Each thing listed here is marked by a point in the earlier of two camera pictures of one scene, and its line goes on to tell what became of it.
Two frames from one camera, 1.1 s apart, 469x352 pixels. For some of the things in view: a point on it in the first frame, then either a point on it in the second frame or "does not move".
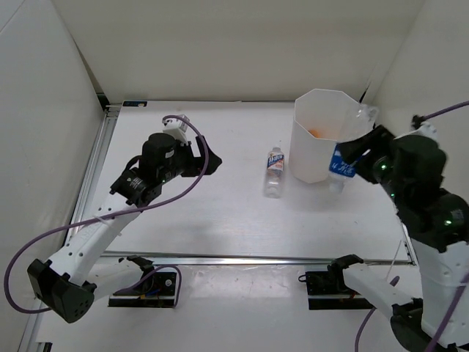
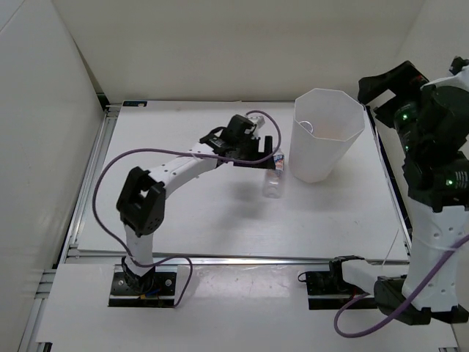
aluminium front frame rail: (254, 259) does not move
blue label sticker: (135, 103) does not move
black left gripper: (193, 161) to (266, 163)
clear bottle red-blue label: (274, 177) does not move
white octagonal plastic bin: (323, 118) does not move
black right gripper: (374, 141) to (403, 79)
